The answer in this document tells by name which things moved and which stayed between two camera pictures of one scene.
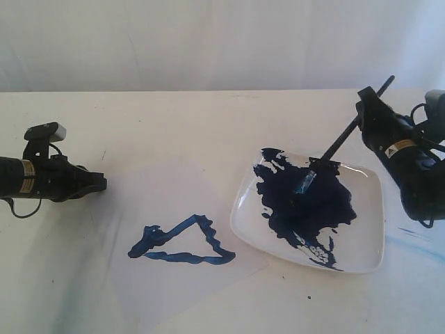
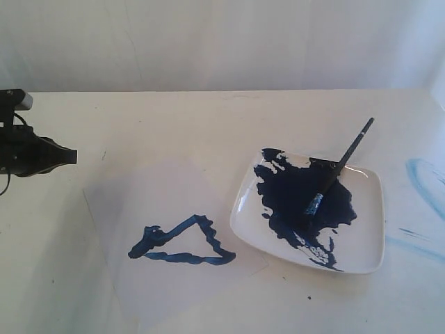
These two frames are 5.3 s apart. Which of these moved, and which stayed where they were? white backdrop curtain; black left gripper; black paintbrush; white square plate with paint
Moved: black paintbrush; black left gripper
Stayed: white square plate with paint; white backdrop curtain
